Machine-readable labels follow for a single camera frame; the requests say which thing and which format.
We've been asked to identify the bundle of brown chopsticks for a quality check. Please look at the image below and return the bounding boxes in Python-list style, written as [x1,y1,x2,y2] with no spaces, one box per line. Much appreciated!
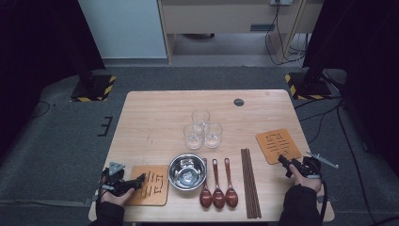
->
[240,148,263,219]

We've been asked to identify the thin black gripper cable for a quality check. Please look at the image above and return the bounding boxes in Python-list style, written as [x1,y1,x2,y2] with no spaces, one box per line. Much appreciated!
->
[95,175,109,205]

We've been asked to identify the white power strip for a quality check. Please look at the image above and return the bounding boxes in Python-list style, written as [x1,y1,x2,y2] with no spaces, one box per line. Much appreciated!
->
[269,0,295,7]

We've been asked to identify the black curtain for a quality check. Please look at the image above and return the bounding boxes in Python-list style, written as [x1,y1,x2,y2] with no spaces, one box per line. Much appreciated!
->
[302,0,399,177]
[0,0,106,158]

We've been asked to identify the white cables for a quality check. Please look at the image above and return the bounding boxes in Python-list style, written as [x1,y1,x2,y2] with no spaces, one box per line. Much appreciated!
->
[288,34,310,69]

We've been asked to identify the wooden slotted trivet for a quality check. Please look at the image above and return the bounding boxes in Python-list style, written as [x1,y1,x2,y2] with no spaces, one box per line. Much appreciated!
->
[254,127,303,166]
[125,164,170,207]

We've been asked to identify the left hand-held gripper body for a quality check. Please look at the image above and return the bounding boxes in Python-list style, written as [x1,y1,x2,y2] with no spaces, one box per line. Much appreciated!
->
[101,161,127,196]

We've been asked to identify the black floor cable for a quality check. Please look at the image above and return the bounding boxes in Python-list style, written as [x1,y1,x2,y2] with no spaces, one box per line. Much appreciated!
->
[295,96,343,110]
[299,105,343,145]
[29,101,51,120]
[336,103,399,225]

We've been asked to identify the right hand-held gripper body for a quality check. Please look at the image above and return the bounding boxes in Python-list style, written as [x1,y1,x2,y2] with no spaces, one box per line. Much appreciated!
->
[291,151,339,179]

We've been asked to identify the beige wooden desk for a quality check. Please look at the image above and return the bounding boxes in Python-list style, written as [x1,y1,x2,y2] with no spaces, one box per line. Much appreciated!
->
[157,0,324,64]

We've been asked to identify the stainless steel bowl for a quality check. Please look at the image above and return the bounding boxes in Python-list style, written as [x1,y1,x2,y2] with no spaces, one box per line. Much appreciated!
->
[168,153,208,192]

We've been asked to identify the black hanging cable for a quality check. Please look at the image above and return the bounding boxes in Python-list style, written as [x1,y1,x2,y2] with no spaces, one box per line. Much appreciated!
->
[264,3,307,67]

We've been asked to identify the person's left hand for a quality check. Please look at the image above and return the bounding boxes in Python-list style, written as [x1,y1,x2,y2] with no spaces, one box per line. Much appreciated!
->
[100,187,136,207]

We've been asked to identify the thick black gripper cable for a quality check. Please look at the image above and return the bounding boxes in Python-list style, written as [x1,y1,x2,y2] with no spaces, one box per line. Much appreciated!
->
[316,177,328,226]

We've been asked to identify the black yellow striped stand base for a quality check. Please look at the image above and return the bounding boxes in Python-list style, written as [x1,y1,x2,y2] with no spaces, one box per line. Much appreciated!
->
[284,71,333,101]
[70,73,118,103]

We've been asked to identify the clear drinking glass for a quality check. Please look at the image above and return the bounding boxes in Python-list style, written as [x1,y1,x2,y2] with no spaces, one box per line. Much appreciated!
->
[203,121,224,149]
[191,108,211,133]
[183,122,205,151]

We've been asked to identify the white cabinet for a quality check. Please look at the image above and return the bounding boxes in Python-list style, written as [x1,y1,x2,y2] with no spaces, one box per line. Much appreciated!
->
[77,0,168,59]

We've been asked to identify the reddish brown wooden spoon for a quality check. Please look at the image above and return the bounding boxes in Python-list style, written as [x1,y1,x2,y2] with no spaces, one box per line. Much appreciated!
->
[211,158,226,210]
[199,157,214,209]
[223,157,239,209]

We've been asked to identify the person's right hand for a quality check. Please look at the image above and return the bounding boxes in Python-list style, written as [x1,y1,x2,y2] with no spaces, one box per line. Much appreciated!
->
[289,164,323,193]

